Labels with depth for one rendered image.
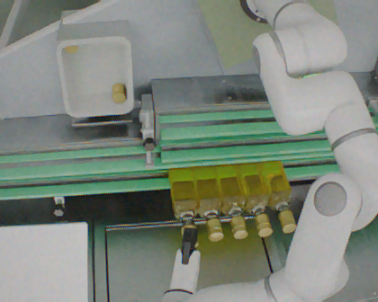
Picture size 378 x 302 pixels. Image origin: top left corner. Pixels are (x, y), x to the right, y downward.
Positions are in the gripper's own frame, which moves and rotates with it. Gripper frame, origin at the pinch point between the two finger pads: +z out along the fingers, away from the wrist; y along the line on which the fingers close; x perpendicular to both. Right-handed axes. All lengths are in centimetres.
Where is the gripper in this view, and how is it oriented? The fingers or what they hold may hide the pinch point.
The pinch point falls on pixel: (190, 241)
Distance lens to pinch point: 109.1
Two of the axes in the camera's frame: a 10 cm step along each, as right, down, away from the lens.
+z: 1.3, -6.8, 7.2
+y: 0.3, -7.3, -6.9
